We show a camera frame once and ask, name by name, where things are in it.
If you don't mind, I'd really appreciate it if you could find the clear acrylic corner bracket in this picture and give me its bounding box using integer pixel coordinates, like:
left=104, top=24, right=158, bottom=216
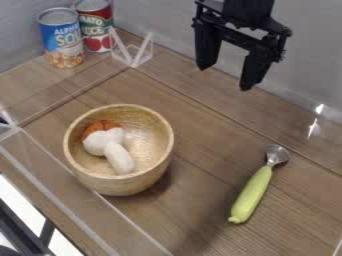
left=109, top=27, right=153, bottom=68

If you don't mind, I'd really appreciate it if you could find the green handled metal scoop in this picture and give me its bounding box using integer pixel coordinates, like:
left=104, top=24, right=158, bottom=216
left=226, top=144, right=289, bottom=224

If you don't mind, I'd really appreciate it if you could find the plush mushroom toy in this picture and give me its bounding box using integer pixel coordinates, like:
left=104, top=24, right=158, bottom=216
left=81, top=120, right=134, bottom=175

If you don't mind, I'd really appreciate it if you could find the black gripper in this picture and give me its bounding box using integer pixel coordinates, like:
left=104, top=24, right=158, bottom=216
left=192, top=0, right=292, bottom=91

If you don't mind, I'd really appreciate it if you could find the brown wooden bowl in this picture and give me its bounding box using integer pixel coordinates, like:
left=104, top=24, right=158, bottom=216
left=62, top=104, right=174, bottom=196

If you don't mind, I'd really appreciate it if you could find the red tomato sauce can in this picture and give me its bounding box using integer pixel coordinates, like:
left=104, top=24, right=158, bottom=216
left=73, top=0, right=114, bottom=53

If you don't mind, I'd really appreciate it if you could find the blue alphabet soup can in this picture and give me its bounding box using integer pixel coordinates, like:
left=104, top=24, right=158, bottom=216
left=37, top=7, right=85, bottom=69

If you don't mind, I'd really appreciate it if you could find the clear acrylic front panel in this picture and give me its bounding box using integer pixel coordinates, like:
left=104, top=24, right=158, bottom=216
left=0, top=117, right=173, bottom=256

